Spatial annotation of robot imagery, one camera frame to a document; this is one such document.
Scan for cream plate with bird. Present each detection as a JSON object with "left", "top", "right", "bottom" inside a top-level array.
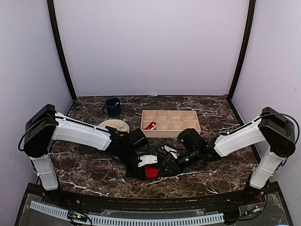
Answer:
[{"left": 98, "top": 119, "right": 130, "bottom": 132}]

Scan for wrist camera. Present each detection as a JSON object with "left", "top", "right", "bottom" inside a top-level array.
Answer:
[
  {"left": 128, "top": 129, "right": 149, "bottom": 150},
  {"left": 161, "top": 145, "right": 179, "bottom": 159}
]

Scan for dark blue mug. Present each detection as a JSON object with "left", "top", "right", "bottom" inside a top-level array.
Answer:
[{"left": 102, "top": 97, "right": 121, "bottom": 117}]

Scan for black frame post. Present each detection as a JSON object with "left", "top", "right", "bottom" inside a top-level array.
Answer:
[
  {"left": 47, "top": 0, "right": 77, "bottom": 102},
  {"left": 227, "top": 0, "right": 256, "bottom": 102}
]

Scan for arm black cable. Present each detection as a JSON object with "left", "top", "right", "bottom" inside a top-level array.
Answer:
[
  {"left": 221, "top": 113, "right": 300, "bottom": 168},
  {"left": 18, "top": 112, "right": 113, "bottom": 152}
]

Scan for right black frame post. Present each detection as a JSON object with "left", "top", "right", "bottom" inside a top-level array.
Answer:
[{"left": 227, "top": 0, "right": 256, "bottom": 102}]

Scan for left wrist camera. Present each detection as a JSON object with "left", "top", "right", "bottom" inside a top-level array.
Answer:
[{"left": 128, "top": 129, "right": 149, "bottom": 150}]

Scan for white slotted cable duct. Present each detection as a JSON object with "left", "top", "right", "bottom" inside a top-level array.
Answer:
[{"left": 29, "top": 201, "right": 224, "bottom": 226}]

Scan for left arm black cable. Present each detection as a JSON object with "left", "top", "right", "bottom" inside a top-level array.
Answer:
[{"left": 18, "top": 112, "right": 113, "bottom": 152}]

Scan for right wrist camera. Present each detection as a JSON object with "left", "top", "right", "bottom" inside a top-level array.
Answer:
[{"left": 161, "top": 145, "right": 179, "bottom": 159}]

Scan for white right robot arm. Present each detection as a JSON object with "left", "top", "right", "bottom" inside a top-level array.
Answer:
[{"left": 164, "top": 107, "right": 300, "bottom": 204}]

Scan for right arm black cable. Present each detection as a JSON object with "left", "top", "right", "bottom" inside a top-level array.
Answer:
[{"left": 221, "top": 113, "right": 300, "bottom": 168}]

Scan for left black frame post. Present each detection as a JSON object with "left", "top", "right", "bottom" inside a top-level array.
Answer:
[{"left": 47, "top": 0, "right": 77, "bottom": 102}]

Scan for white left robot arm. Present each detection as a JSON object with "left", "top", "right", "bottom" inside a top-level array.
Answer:
[{"left": 18, "top": 104, "right": 149, "bottom": 205}]

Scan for small circuit board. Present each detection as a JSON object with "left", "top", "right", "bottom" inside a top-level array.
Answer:
[{"left": 67, "top": 211, "right": 87, "bottom": 223}]

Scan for red sock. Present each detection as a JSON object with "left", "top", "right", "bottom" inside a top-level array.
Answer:
[
  {"left": 144, "top": 121, "right": 156, "bottom": 130},
  {"left": 144, "top": 165, "right": 158, "bottom": 179}
]

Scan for black front table rail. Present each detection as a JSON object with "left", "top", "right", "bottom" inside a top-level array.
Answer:
[{"left": 25, "top": 181, "right": 280, "bottom": 212}]

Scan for wooden compartment tray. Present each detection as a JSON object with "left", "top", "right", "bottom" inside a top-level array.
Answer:
[{"left": 140, "top": 110, "right": 201, "bottom": 138}]

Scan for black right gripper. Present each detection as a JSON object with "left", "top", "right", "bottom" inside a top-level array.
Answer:
[{"left": 158, "top": 147, "right": 200, "bottom": 177}]

